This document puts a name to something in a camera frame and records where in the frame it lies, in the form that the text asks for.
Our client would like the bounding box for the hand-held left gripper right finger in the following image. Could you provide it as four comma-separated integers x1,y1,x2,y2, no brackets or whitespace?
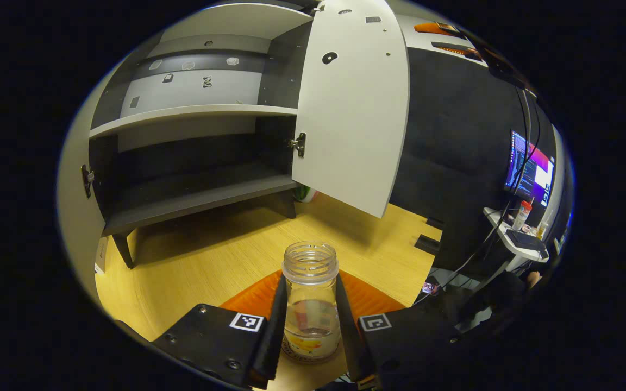
336,270,463,391

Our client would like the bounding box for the computer monitor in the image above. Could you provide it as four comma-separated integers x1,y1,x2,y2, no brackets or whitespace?
504,129,556,207

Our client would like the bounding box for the black cable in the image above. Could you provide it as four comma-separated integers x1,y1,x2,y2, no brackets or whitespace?
433,87,543,288

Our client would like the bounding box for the white cabinet door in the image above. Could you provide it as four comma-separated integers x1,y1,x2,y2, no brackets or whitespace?
57,103,108,305
291,0,410,219

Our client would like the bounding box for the clear plastic bottle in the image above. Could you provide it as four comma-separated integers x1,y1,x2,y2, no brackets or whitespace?
282,242,342,362

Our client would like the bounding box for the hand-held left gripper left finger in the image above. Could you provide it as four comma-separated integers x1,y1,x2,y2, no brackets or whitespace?
150,270,287,390

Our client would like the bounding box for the small white printed box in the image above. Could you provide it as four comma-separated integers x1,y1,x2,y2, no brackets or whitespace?
95,237,109,274

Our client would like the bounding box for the red capped bottle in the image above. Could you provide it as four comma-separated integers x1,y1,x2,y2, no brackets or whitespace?
513,200,533,231

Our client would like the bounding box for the white side table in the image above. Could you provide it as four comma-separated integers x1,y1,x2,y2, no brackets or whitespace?
483,206,550,272

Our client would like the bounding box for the white and grey cabinet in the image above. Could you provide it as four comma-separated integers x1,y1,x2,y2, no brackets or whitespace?
87,0,319,269

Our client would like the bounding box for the black device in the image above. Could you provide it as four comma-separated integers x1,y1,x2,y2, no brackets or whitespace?
506,229,547,252

